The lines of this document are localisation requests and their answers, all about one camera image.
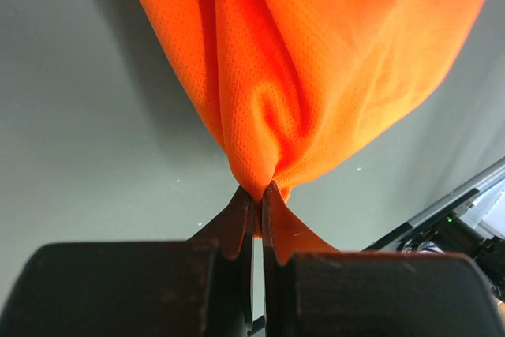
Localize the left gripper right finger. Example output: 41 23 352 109
260 183 504 336

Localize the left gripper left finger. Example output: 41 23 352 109
1 189 255 336

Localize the orange t shirt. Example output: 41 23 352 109
118 0 505 239

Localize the aluminium frame rail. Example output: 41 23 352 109
365 158 504 251

